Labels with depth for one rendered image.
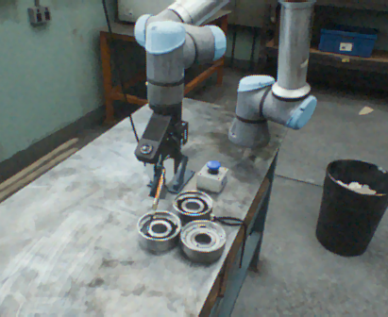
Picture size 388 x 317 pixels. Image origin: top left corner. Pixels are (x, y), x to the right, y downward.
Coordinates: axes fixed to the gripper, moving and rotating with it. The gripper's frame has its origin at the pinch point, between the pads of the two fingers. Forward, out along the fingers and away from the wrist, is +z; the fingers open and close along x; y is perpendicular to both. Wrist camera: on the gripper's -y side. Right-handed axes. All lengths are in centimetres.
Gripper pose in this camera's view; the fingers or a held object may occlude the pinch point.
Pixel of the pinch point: (160, 183)
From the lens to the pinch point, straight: 88.8
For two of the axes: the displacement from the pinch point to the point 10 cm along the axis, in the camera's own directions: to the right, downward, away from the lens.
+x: -9.2, -2.3, 3.1
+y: 3.8, -4.6, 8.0
